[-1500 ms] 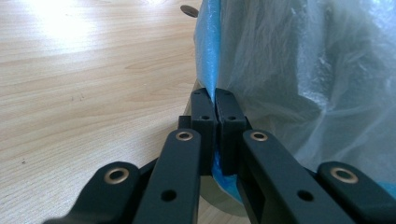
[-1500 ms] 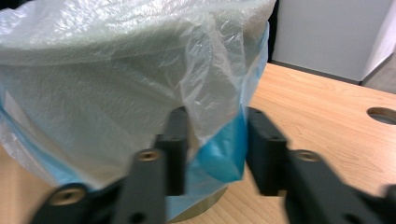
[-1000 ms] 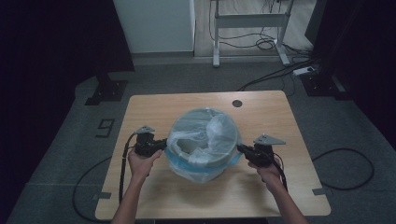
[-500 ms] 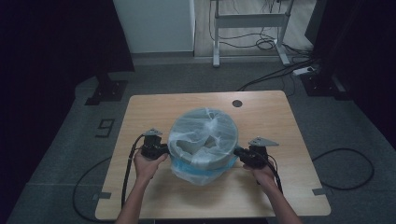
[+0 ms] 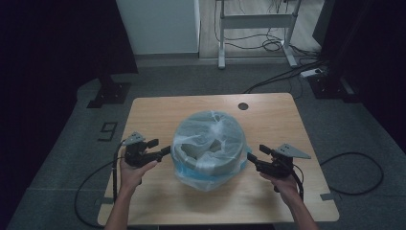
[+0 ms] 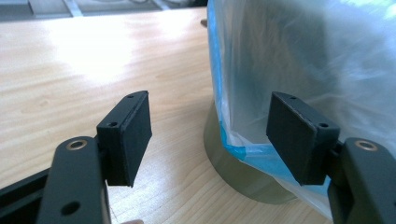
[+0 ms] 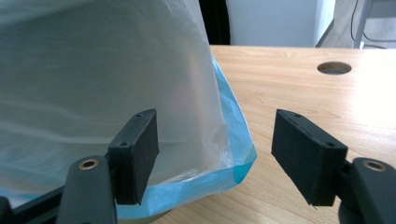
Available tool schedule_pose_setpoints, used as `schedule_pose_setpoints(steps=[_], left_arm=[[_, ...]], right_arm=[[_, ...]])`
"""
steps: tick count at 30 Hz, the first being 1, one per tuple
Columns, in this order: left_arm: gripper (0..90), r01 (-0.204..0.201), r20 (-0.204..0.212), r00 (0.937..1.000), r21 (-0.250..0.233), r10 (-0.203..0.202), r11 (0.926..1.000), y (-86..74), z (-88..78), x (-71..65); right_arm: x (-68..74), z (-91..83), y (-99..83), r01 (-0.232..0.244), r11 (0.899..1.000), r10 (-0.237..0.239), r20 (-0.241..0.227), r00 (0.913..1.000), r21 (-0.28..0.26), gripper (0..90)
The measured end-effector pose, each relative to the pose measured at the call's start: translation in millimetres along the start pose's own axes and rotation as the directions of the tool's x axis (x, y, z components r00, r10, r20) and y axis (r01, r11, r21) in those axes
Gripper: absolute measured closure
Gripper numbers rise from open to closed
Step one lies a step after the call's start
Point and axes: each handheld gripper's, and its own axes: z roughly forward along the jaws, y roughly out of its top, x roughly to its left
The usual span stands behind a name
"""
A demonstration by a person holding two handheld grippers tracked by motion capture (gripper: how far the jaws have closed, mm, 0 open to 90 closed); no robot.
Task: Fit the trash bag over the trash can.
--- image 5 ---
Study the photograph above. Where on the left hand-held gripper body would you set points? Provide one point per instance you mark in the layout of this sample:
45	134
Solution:
137	153

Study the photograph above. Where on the white power strip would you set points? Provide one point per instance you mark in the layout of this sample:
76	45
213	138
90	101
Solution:
311	73

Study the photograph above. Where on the black stand base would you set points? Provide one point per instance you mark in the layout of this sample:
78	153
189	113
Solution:
328	86
110	92

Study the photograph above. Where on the white plastic bag blue edge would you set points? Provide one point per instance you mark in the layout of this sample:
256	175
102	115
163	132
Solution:
209	134

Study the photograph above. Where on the white-legged desk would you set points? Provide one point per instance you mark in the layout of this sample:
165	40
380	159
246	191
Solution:
255	20

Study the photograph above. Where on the person's right hand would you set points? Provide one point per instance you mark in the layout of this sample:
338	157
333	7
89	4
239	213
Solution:
285	187

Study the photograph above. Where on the black curtain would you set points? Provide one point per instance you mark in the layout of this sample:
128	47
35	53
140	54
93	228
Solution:
48	48
367	48

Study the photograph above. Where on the white cabinet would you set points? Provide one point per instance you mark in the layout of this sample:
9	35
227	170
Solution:
159	25

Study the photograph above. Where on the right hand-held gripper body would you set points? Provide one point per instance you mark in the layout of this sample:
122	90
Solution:
281	164

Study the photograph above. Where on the grey tape strip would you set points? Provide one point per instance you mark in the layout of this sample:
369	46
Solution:
103	201
327	196

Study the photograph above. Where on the green plastic bin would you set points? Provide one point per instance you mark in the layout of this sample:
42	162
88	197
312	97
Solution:
207	153

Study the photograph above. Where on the dark round table grommet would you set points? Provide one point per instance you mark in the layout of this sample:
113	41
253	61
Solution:
243	106

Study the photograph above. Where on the person's left hand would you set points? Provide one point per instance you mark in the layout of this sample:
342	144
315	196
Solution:
132	177

